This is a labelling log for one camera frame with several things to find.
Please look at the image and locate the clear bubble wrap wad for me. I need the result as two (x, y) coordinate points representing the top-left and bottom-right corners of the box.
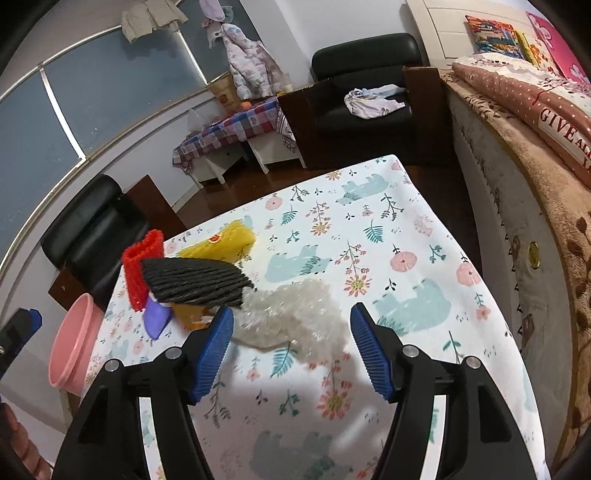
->
(232, 280), (349, 363)

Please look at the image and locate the purple felt cloth roll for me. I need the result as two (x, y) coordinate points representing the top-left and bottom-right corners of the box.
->
(143, 296), (172, 340)

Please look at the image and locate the black foam net sleeve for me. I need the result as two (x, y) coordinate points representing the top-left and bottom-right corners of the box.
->
(141, 258), (254, 307)

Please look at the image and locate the red foam net sleeve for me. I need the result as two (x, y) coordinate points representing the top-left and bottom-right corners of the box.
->
(122, 229), (164, 312)

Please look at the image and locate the red plastic bag wad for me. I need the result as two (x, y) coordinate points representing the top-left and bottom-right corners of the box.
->
(171, 304), (213, 331)

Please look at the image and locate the pink plastic trash bucket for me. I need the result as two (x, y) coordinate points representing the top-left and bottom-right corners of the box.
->
(48, 293), (104, 397)

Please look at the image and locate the person's left hand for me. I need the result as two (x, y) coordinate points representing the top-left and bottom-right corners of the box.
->
(1, 403), (51, 480)

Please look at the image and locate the floral bear tablecloth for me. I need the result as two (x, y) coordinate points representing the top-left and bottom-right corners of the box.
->
(82, 154), (553, 480)

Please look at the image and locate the left black leather armchair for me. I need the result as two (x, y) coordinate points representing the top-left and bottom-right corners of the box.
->
(40, 173), (187, 312)

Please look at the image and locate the black leather armchair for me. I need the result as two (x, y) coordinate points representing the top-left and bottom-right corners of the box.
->
(40, 173), (187, 312)
(279, 33), (441, 169)

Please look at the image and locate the white side table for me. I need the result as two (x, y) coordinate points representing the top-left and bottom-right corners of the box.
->
(188, 133), (307, 184)

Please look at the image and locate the crumpled cloth on armchair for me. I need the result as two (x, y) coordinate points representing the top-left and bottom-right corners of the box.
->
(344, 84), (406, 120)

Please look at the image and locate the clear plastic bag on table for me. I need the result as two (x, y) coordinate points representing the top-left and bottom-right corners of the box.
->
(186, 109), (216, 136)

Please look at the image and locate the right black leather armchair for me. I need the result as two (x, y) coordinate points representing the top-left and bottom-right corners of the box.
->
(279, 33), (441, 169)

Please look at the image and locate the plaid checkered tablecloth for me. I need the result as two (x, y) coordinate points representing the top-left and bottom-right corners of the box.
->
(172, 96), (297, 171)

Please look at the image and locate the brown leaf bed blanket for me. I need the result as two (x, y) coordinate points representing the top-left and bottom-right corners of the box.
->
(441, 71), (590, 472)

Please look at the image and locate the brown paper bag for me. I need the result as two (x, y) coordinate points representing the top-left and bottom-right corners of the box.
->
(207, 72), (242, 115)

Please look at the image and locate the brown dotted quilt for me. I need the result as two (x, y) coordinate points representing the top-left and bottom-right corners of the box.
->
(452, 53), (590, 186)

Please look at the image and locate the floral puffer jacket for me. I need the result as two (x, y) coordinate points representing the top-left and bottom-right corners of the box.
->
(221, 23), (286, 101)

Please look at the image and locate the white wooden headboard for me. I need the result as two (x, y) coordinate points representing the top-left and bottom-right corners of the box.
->
(407, 0), (535, 69)

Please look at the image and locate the colourful patterned pillow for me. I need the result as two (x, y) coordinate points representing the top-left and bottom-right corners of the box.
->
(465, 15), (525, 60)

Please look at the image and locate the hanging beige garment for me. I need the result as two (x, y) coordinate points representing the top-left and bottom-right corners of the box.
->
(121, 0), (188, 43)

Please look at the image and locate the pink flower pillow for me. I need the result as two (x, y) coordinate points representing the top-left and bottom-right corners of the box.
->
(526, 12), (590, 86)

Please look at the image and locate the hanging pink hat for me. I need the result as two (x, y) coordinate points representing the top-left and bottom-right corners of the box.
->
(198, 0), (233, 49)

